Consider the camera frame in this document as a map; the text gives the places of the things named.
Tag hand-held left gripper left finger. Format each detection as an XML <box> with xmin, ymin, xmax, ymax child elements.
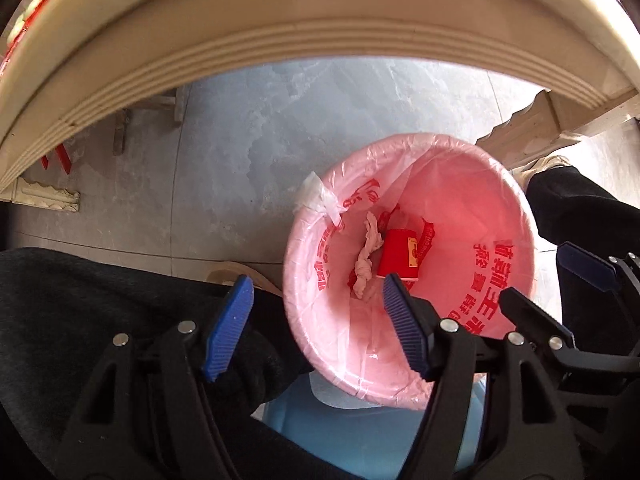
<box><xmin>60</xmin><ymin>274</ymin><xmax>256</xmax><ymax>480</ymax></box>

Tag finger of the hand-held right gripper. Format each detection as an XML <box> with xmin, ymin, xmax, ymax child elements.
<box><xmin>499</xmin><ymin>287</ymin><xmax>640</xmax><ymax>391</ymax></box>
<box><xmin>556</xmin><ymin>241</ymin><xmax>640</xmax><ymax>302</ymax></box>

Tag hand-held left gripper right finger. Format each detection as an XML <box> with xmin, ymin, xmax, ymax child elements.
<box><xmin>382</xmin><ymin>272</ymin><xmax>586</xmax><ymax>480</ymax></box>

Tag pink lined waste bin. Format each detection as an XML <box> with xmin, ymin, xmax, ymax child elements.
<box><xmin>282</xmin><ymin>132</ymin><xmax>538</xmax><ymax>411</ymax></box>

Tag person's right leg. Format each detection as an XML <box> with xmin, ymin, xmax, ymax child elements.
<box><xmin>525</xmin><ymin>167</ymin><xmax>640</xmax><ymax>361</ymax></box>

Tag person's left beige shoe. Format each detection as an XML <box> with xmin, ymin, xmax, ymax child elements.
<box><xmin>206</xmin><ymin>260</ymin><xmax>283</xmax><ymax>301</ymax></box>

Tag person's beige shoe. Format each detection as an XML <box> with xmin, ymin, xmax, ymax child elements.
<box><xmin>510</xmin><ymin>154</ymin><xmax>571</xmax><ymax>188</ymax></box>
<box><xmin>206</xmin><ymin>260</ymin><xmax>283</xmax><ymax>301</ymax></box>

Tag red paper cup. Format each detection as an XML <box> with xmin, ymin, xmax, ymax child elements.
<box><xmin>377</xmin><ymin>229</ymin><xmax>421</xmax><ymax>281</ymax></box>

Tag crumpled white tissue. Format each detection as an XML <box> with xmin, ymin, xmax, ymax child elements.
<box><xmin>352</xmin><ymin>211</ymin><xmax>386</xmax><ymax>303</ymax></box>

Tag person's right beige shoe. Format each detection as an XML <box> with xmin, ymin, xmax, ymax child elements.
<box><xmin>510</xmin><ymin>154</ymin><xmax>571</xmax><ymax>188</ymax></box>

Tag light blue plastic stool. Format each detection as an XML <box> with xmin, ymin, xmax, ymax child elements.
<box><xmin>250</xmin><ymin>370</ymin><xmax>488</xmax><ymax>480</ymax></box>

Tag red paper strips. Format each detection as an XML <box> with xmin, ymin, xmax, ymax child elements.
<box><xmin>40</xmin><ymin>142</ymin><xmax>73</xmax><ymax>176</ymax></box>

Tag cream table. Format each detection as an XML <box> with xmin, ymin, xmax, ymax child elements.
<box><xmin>0</xmin><ymin>0</ymin><xmax>640</xmax><ymax>213</ymax></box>

